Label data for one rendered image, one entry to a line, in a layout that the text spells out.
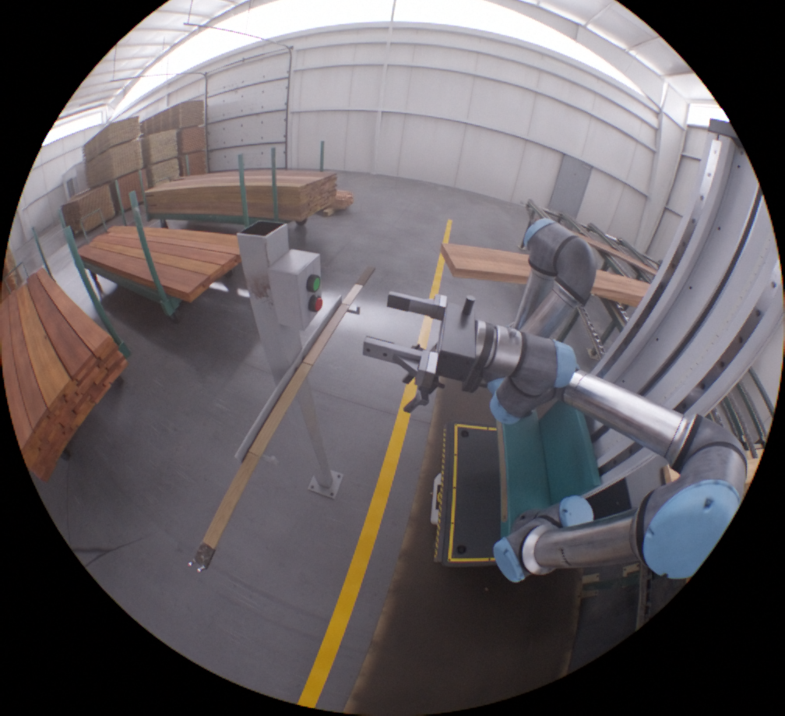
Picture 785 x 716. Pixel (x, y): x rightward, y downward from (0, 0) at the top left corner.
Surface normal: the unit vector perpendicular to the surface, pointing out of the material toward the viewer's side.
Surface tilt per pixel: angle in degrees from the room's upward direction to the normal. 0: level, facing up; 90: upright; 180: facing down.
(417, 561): 0
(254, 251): 90
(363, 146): 90
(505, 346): 37
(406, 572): 0
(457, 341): 4
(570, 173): 90
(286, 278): 90
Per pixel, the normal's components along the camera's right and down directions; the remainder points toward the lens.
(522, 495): 0.11, -0.76
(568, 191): -0.25, 0.61
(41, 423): 0.96, 0.25
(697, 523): -0.91, 0.04
